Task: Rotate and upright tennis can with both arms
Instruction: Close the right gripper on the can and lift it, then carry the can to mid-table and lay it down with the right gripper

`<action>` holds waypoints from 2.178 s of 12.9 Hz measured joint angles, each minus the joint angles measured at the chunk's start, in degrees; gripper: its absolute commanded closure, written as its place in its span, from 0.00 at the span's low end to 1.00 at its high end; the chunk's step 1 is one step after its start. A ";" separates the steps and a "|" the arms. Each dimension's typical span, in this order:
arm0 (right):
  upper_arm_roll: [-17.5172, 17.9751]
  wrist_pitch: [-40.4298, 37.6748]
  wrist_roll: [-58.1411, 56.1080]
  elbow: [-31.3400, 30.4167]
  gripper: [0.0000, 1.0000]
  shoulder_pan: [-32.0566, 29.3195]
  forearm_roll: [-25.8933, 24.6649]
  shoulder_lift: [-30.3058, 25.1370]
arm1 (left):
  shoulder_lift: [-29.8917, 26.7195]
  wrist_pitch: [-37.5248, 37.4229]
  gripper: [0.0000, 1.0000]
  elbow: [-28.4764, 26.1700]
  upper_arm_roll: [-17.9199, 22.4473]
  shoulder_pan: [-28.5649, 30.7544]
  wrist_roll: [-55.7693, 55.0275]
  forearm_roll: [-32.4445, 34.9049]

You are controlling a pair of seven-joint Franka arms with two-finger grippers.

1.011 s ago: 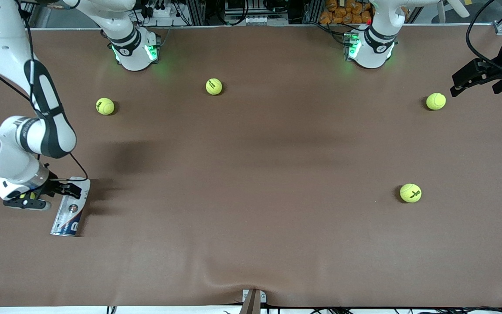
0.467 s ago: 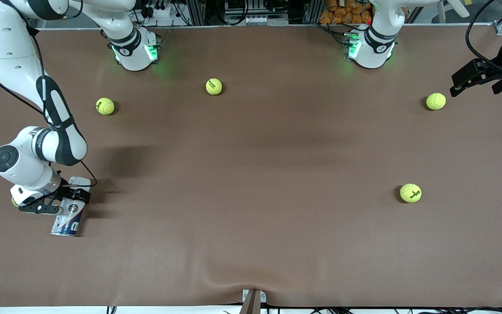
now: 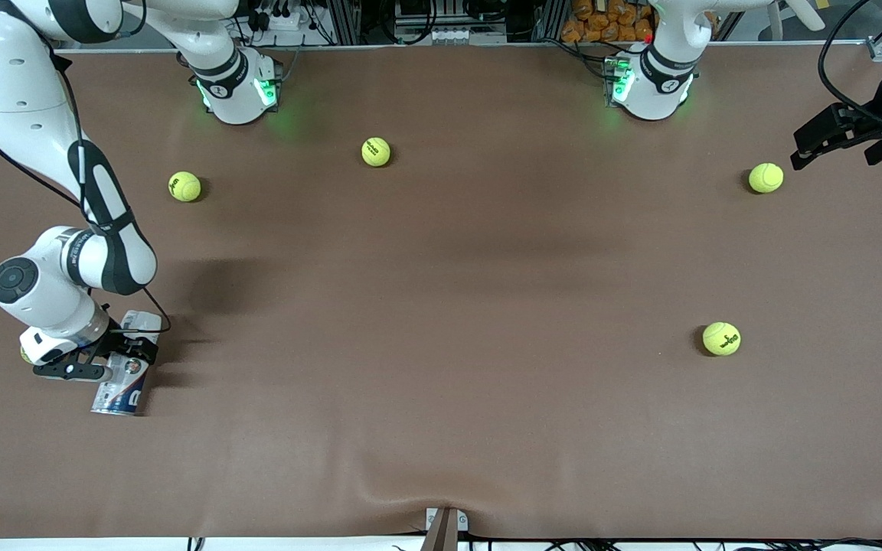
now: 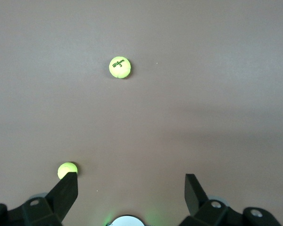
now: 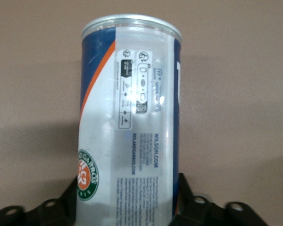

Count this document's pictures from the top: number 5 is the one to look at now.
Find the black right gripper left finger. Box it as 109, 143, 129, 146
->
0, 178, 79, 226

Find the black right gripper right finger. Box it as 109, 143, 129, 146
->
171, 172, 273, 226

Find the white blue tennis ball can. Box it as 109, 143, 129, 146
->
75, 14, 183, 226

